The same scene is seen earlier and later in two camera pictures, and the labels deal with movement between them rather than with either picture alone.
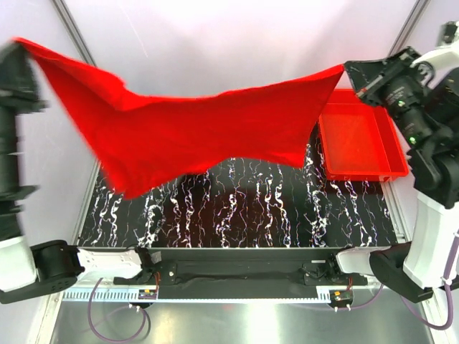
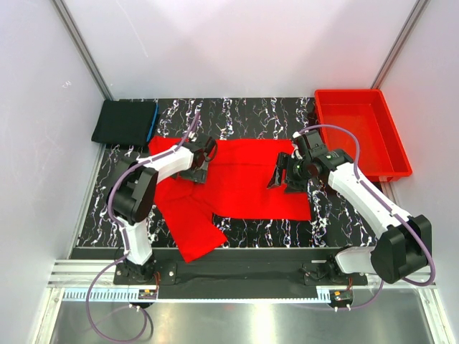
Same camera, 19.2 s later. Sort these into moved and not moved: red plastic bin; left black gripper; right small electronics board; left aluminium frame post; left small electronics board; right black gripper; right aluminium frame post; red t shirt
Moved: right black gripper; red t shirt; left black gripper
Not moved: left aluminium frame post; red plastic bin; left small electronics board; right aluminium frame post; right small electronics board
